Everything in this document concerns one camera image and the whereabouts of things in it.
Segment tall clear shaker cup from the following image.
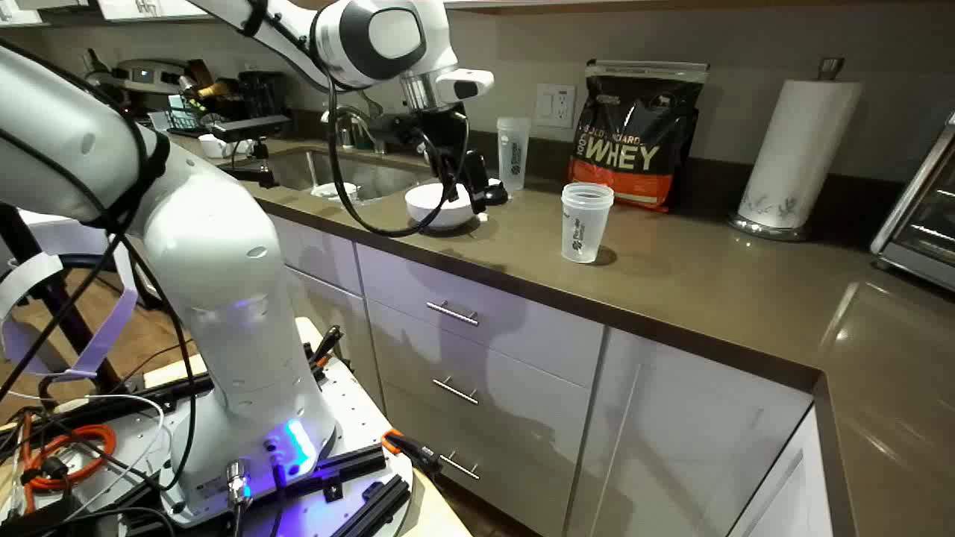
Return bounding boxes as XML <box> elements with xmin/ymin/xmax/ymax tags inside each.
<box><xmin>496</xmin><ymin>115</ymin><xmax>535</xmax><ymax>195</ymax></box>

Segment black countertop appliance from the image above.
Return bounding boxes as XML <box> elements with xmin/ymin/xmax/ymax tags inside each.
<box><xmin>199</xmin><ymin>67</ymin><xmax>295</xmax><ymax>143</ymax></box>

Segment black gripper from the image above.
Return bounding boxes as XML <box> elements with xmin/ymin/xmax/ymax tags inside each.
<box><xmin>423</xmin><ymin>101</ymin><xmax>493</xmax><ymax>209</ymax></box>

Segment white ceramic bowl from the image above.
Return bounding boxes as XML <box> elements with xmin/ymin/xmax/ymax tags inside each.
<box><xmin>402</xmin><ymin>178</ymin><xmax>480</xmax><ymax>234</ymax></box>

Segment steel kitchen sink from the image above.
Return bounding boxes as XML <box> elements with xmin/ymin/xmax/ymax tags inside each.
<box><xmin>262</xmin><ymin>145</ymin><xmax>432</xmax><ymax>201</ymax></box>

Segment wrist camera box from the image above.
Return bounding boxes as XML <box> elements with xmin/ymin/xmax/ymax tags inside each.
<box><xmin>399</xmin><ymin>66</ymin><xmax>499</xmax><ymax>113</ymax></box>

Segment robot mounting table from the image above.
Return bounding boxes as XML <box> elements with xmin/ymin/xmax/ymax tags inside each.
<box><xmin>0</xmin><ymin>315</ymin><xmax>471</xmax><ymax>537</ymax></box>

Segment orange black clamp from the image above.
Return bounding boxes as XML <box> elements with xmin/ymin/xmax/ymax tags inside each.
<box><xmin>383</xmin><ymin>427</ymin><xmax>445</xmax><ymax>476</ymax></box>

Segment white wall outlet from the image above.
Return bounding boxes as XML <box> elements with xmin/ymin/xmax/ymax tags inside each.
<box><xmin>535</xmin><ymin>84</ymin><xmax>578</xmax><ymax>127</ymax></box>

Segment chrome sink faucet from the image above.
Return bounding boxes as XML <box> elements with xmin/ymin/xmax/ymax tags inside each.
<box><xmin>318</xmin><ymin>101</ymin><xmax>389</xmax><ymax>158</ymax></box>

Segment orange coiled cable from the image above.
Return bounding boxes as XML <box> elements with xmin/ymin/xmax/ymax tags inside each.
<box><xmin>22</xmin><ymin>424</ymin><xmax>120</xmax><ymax>497</ymax></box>

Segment small white dish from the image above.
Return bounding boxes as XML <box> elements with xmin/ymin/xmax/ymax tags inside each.
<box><xmin>308</xmin><ymin>178</ymin><xmax>365</xmax><ymax>206</ymax></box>

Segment white lower kitchen cabinets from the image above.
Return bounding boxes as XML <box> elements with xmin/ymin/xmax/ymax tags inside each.
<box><xmin>266</xmin><ymin>210</ymin><xmax>832</xmax><ymax>537</ymax></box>

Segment black red whey bag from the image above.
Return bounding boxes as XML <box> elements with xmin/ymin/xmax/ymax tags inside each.
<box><xmin>568</xmin><ymin>55</ymin><xmax>711</xmax><ymax>213</ymax></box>

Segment small black shaker lid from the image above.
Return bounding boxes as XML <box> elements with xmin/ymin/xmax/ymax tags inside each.
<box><xmin>478</xmin><ymin>176</ymin><xmax>511</xmax><ymax>209</ymax></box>

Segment silver drawer handle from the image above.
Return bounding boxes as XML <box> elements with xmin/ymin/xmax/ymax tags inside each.
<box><xmin>430</xmin><ymin>373</ymin><xmax>484</xmax><ymax>407</ymax></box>
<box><xmin>423</xmin><ymin>297</ymin><xmax>484</xmax><ymax>327</ymax></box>
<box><xmin>439</xmin><ymin>451</ymin><xmax>484</xmax><ymax>482</ymax></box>

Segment silver toaster oven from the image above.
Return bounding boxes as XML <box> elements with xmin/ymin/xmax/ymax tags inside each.
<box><xmin>868</xmin><ymin>113</ymin><xmax>955</xmax><ymax>294</ymax></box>

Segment white curved plastic frame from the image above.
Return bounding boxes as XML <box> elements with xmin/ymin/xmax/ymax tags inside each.
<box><xmin>0</xmin><ymin>201</ymin><xmax>142</xmax><ymax>380</ymax></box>

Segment white paper towel roll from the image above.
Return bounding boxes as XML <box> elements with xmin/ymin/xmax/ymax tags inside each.
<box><xmin>735</xmin><ymin>55</ymin><xmax>865</xmax><ymax>242</ymax></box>

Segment small clear shaker cup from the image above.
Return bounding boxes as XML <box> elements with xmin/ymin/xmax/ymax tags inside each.
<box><xmin>559</xmin><ymin>178</ymin><xmax>618</xmax><ymax>264</ymax></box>

